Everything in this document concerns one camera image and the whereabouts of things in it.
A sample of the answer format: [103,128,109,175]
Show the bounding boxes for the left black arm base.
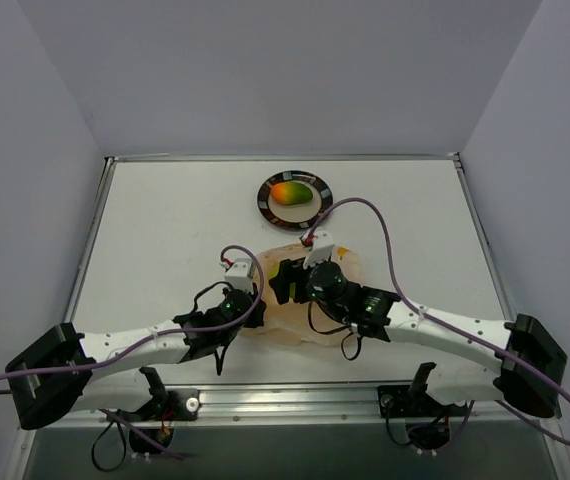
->
[109,367,200,457]

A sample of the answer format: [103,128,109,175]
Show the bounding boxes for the orange green fake mango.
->
[270,181,314,207]

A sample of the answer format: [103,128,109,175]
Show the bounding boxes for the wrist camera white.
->
[300,229,335,269]
[224,258,255,294]

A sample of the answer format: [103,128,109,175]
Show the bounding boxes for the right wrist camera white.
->
[300,229,335,269]

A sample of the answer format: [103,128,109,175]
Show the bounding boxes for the purple cable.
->
[0,244,266,396]
[304,197,570,446]

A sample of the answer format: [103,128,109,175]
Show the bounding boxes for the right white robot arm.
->
[269,259,567,418]

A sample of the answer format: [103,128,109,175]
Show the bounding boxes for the green fake pear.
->
[269,260,301,305]

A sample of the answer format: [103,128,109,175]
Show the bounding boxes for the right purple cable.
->
[304,197,570,446]

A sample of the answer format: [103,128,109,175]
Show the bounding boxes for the translucent orange plastic bag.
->
[239,241,364,347]

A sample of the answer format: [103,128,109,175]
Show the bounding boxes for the aluminium front rail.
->
[19,383,561,426]

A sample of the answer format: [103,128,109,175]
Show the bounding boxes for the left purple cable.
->
[0,244,266,396]

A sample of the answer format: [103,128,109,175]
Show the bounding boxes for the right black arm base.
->
[377,362,474,457]

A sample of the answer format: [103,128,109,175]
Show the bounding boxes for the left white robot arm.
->
[5,285,266,430]

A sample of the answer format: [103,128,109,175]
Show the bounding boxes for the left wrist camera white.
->
[224,258,255,294]

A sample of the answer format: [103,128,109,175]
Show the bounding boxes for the brown rimmed ceramic plate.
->
[256,170,334,231]

